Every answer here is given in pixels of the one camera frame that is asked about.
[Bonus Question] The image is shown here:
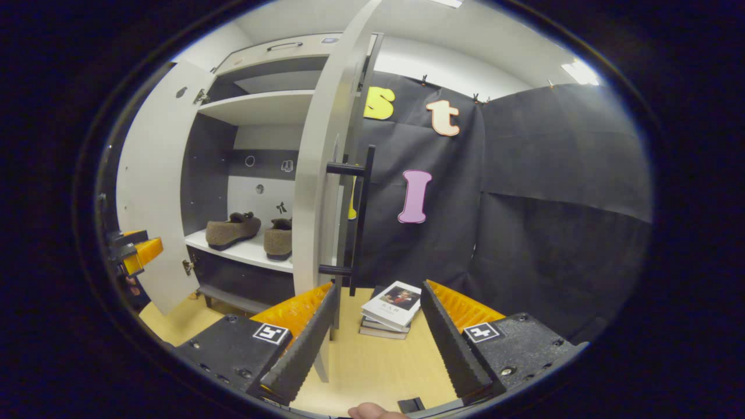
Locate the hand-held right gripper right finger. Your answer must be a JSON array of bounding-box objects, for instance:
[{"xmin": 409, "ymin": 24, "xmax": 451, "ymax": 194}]
[{"xmin": 419, "ymin": 279, "xmax": 590, "ymax": 407}]

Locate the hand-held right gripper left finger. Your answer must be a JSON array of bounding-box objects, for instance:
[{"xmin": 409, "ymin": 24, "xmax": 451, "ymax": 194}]
[{"xmin": 173, "ymin": 282, "xmax": 339, "ymax": 407}]

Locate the light grey cabinet door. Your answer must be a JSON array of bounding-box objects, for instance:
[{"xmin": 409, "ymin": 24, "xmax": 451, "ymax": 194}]
[
  {"xmin": 116, "ymin": 59, "xmax": 218, "ymax": 317},
  {"xmin": 290, "ymin": 0, "xmax": 385, "ymax": 383}
]

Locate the brown fuzzy shoe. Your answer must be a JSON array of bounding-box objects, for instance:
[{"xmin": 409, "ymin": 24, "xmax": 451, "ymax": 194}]
[
  {"xmin": 263, "ymin": 217, "xmax": 294, "ymax": 262},
  {"xmin": 204, "ymin": 211, "xmax": 262, "ymax": 252}
]

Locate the grey shoe cabinet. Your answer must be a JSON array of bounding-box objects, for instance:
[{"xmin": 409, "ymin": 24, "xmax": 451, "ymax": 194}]
[{"xmin": 179, "ymin": 32, "xmax": 350, "ymax": 316}]

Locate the cabinet drawer front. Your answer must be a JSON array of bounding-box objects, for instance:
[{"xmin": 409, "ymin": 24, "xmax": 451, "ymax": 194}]
[{"xmin": 212, "ymin": 33, "xmax": 345, "ymax": 77}]

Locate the grey book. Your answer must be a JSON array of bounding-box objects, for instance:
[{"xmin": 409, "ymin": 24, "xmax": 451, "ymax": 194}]
[
  {"xmin": 359, "ymin": 325, "xmax": 409, "ymax": 341},
  {"xmin": 361, "ymin": 316, "xmax": 411, "ymax": 334}
]

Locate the white book with portrait cover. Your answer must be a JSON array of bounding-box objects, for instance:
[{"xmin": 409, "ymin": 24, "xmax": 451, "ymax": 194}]
[{"xmin": 360, "ymin": 280, "xmax": 423, "ymax": 329}]

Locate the black backdrop cloth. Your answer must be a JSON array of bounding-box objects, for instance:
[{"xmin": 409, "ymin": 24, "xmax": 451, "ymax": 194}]
[{"xmin": 348, "ymin": 69, "xmax": 654, "ymax": 345}]

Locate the black door handle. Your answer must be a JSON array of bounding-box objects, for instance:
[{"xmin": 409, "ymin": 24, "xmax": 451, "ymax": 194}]
[{"xmin": 318, "ymin": 145, "xmax": 377, "ymax": 298}]

